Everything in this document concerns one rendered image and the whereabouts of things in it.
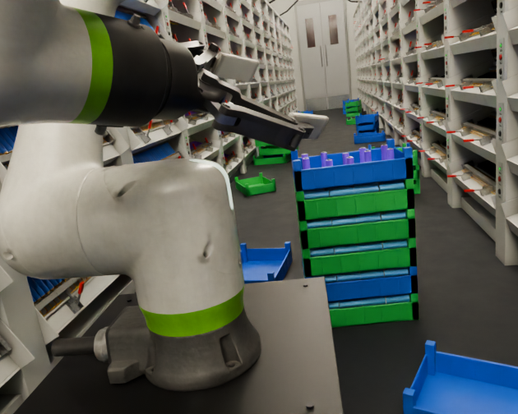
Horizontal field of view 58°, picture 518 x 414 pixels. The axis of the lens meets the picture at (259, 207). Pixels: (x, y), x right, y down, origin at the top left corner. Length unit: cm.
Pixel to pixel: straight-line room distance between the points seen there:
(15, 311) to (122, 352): 64
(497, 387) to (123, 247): 87
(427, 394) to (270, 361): 59
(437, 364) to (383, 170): 47
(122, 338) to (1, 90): 34
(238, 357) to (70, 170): 29
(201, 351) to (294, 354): 12
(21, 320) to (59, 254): 69
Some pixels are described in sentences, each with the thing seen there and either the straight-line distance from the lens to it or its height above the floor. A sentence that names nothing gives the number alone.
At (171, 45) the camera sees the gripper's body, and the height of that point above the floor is 72.
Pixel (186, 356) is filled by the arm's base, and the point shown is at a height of 40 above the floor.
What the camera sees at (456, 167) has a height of 20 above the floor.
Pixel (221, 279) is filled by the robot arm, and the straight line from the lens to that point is 52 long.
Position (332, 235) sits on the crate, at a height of 27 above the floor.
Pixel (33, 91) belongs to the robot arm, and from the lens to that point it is 37.
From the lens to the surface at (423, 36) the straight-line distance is 298.
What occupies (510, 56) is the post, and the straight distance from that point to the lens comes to 162.
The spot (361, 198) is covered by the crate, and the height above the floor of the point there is 36.
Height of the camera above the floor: 68
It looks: 15 degrees down
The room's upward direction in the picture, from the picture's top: 7 degrees counter-clockwise
